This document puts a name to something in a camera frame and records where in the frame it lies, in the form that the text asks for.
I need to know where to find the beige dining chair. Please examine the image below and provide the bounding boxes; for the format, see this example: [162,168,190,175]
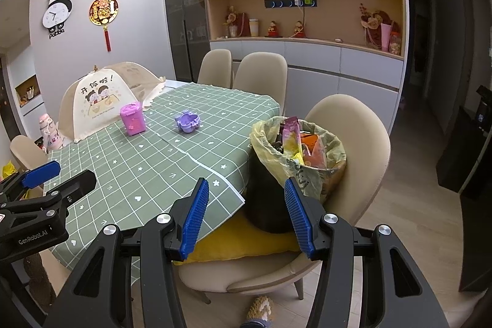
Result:
[232,52,288,113]
[10,135,49,198]
[179,94,392,303]
[197,49,233,88]

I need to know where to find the fuzzy beige slipper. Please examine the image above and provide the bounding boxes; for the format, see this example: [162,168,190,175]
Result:
[246,295,275,328]

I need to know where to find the beige cartoon print food cover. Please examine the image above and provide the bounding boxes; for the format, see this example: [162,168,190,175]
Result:
[58,61,167,143]

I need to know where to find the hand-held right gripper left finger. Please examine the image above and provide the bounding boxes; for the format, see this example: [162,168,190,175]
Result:
[42,177,210,328]

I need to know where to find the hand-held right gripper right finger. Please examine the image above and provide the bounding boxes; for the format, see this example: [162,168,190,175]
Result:
[284,176,448,328]

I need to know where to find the purple plastic toy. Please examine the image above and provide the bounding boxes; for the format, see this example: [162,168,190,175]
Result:
[175,112,202,132]

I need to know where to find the wall niche with ornaments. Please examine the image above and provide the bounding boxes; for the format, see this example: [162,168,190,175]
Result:
[15,77,41,108]

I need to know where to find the black trash bin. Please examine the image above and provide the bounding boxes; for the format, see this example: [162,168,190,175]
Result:
[243,147,304,233]

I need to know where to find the black power strip rail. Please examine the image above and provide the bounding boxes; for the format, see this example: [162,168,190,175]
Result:
[264,0,318,10]

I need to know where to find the yellow bin liner bag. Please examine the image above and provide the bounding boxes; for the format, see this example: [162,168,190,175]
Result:
[250,116,347,204]

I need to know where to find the yellow seat cushion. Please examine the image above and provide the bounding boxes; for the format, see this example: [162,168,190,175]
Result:
[173,213,302,265]

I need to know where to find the dark glass cabinet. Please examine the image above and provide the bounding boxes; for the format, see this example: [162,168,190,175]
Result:
[162,0,210,83]

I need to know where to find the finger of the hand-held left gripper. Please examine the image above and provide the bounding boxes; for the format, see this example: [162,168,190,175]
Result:
[0,160,61,204]
[44,170,97,223]

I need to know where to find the white sideboard cabinet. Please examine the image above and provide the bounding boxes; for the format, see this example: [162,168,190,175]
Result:
[209,38,404,136]

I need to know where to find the pink water bottle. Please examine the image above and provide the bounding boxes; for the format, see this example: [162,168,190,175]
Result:
[38,113,64,154]

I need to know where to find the green checked tablecloth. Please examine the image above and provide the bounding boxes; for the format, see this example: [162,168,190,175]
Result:
[43,82,281,271]

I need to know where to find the red gold wall ornament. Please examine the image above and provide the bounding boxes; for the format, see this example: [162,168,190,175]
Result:
[89,0,118,53]

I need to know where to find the pink toy bin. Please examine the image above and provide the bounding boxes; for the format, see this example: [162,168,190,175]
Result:
[120,103,146,136]

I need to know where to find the panda wall clock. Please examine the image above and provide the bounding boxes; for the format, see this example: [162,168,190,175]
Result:
[42,0,73,40]

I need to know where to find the beige flower ornament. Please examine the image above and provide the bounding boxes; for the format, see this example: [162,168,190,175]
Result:
[224,6,239,38]

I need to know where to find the dark brown door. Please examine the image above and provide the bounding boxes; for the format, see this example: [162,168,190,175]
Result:
[0,57,20,150]

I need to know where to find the wooden wall shelf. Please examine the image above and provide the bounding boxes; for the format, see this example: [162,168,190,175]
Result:
[204,0,407,61]

